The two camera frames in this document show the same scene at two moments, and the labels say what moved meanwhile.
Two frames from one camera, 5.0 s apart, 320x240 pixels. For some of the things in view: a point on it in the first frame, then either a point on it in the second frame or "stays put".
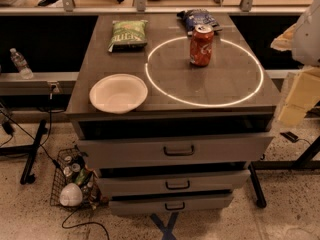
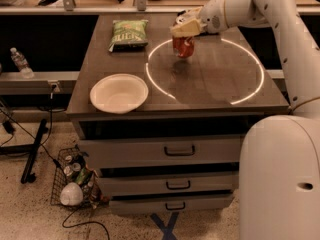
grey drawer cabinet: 172,111 stays put
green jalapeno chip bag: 128,36 stays put
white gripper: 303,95 to 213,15
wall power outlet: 53,86 stays put
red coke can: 201,45 to 183,46
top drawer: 172,149 stays put
